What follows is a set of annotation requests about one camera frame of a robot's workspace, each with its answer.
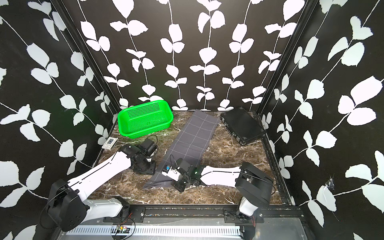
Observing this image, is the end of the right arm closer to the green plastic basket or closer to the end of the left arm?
Answer: the end of the left arm

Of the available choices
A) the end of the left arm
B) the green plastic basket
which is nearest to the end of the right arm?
the end of the left arm

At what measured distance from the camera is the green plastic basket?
1.11 metres
